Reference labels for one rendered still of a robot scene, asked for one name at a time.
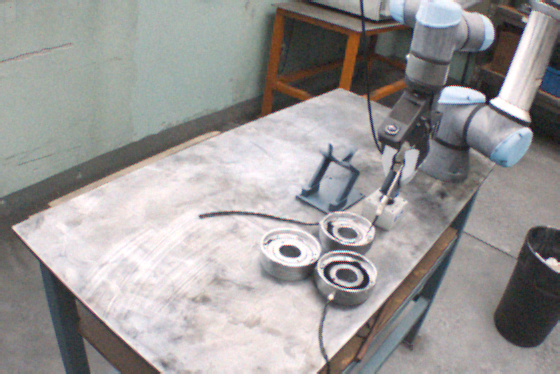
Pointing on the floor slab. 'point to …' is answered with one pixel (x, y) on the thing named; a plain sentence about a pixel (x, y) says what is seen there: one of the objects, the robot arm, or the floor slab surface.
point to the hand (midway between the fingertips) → (394, 179)
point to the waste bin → (532, 291)
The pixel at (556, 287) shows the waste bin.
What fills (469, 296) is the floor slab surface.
